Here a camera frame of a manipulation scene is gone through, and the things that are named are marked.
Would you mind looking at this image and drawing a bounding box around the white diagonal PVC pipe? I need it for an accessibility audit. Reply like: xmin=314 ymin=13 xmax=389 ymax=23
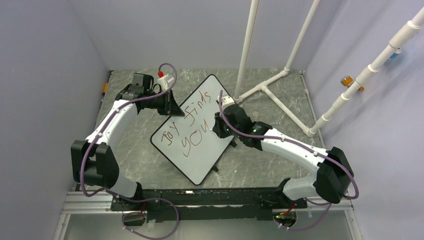
xmin=305 ymin=8 xmax=424 ymax=137

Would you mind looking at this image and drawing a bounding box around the white PVC pipe frame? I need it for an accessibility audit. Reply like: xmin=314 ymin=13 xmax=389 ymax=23
xmin=232 ymin=0 xmax=322 ymax=134

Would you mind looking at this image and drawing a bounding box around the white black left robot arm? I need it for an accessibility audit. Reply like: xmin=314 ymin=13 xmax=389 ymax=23
xmin=70 ymin=71 xmax=185 ymax=210

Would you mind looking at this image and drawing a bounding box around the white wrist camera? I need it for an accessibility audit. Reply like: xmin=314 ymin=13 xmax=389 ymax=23
xmin=157 ymin=71 xmax=175 ymax=91
xmin=216 ymin=95 xmax=236 ymax=111

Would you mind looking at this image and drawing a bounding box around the wire whiteboard stand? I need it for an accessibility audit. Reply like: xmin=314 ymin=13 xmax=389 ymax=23
xmin=211 ymin=139 xmax=237 ymax=173

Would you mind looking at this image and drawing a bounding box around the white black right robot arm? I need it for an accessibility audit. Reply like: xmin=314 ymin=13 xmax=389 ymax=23
xmin=212 ymin=104 xmax=354 ymax=208

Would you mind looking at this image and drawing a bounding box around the orange yellow wall fitting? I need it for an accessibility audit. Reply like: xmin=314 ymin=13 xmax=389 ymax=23
xmin=340 ymin=75 xmax=354 ymax=88

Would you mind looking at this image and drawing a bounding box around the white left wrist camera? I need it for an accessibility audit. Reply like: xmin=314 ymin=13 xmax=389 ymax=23
xmin=157 ymin=71 xmax=175 ymax=91

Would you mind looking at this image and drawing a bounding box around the blue wall fitting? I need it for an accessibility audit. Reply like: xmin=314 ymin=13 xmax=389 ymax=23
xmin=389 ymin=48 xmax=402 ymax=59

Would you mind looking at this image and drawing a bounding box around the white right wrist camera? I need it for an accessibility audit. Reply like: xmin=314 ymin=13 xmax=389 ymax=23
xmin=216 ymin=95 xmax=236 ymax=111

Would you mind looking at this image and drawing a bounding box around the orange black edge tool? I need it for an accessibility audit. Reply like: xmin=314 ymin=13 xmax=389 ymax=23
xmin=101 ymin=82 xmax=109 ymax=96

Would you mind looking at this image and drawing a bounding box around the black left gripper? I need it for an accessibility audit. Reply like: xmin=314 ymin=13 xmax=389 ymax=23
xmin=144 ymin=89 xmax=185 ymax=117

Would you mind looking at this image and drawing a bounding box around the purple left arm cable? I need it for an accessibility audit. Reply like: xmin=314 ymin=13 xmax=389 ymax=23
xmin=80 ymin=62 xmax=180 ymax=204

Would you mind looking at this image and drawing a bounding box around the white framed whiteboard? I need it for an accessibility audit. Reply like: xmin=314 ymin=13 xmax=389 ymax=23
xmin=150 ymin=74 xmax=233 ymax=186

